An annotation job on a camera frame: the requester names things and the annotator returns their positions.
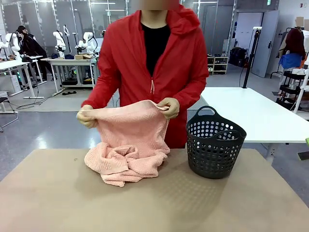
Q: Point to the pink terry towel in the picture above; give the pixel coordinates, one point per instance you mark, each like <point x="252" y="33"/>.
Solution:
<point x="135" y="125"/>

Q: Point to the person's left forearm red sleeve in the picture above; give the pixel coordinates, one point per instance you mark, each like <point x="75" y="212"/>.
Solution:
<point x="193" y="91"/>

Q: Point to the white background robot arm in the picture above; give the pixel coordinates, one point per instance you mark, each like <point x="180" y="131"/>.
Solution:
<point x="13" y="43"/>
<point x="60" y="43"/>
<point x="87" y="43"/>

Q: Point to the person's right forearm red sleeve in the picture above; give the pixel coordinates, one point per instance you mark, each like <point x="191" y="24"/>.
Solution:
<point x="101" y="94"/>

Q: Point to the person's left gloved hand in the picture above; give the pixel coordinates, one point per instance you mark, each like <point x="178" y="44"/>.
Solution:
<point x="173" y="106"/>

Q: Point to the person's right gloved hand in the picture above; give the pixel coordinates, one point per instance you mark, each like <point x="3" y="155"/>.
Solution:
<point x="84" y="120"/>

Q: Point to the black utility cart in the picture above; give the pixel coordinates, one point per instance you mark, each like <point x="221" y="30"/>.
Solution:
<point x="290" y="84"/>

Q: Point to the large white table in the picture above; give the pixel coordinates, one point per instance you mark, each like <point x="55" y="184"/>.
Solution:
<point x="253" y="113"/>

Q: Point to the blue hanging bag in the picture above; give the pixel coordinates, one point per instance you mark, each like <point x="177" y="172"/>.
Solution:
<point x="289" y="61"/>

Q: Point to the black perforated laundry basket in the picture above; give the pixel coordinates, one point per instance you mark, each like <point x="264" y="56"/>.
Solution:
<point x="212" y="157"/>

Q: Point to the black tripod pole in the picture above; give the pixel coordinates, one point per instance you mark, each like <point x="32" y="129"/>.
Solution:
<point x="248" y="67"/>

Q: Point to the dark red hanging coat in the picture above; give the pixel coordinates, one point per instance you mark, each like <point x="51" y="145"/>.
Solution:
<point x="295" y="42"/>

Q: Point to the grey open door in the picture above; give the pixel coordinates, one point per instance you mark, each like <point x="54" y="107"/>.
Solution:
<point x="264" y="46"/>

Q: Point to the black luggage bags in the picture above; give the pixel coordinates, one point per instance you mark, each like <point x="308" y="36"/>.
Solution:
<point x="237" y="56"/>

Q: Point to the wooden shoe rack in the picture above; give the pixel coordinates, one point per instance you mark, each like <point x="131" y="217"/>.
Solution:
<point x="218" y="65"/>

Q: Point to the red hooded zip jacket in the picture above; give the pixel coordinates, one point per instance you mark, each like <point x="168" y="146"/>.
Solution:
<point x="183" y="60"/>

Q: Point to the black t-shirt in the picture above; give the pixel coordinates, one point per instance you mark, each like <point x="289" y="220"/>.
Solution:
<point x="155" y="46"/>

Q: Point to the flat cardboard box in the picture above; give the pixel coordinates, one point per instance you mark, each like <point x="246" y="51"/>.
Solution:
<point x="83" y="57"/>

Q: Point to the white desk with robots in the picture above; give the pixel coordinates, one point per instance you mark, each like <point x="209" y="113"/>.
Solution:
<point x="70" y="62"/>

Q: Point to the person in black clothing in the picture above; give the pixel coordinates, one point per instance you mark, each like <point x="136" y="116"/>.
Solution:
<point x="33" y="48"/>

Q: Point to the grey metal chair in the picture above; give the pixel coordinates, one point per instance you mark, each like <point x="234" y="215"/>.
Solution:
<point x="6" y="106"/>

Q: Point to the white metal stand frame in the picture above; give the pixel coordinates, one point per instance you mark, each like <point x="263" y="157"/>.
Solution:
<point x="304" y="82"/>

